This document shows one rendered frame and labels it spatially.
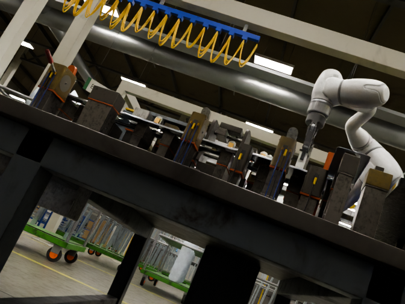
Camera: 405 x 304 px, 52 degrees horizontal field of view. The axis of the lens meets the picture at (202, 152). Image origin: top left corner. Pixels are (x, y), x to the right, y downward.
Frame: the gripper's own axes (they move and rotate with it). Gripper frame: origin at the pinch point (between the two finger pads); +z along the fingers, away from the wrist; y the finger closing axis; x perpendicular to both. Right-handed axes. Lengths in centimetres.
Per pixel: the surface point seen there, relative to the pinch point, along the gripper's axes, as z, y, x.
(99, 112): 12, -16, 80
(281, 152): 6.3, -20.5, 6.3
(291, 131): -5.1, -13.2, 6.2
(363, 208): 13.3, -11.6, -25.3
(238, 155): 10.8, -15.5, 20.5
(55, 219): 58, 546, 407
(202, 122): 3.2, -16.5, 37.9
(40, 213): 58, 343, 311
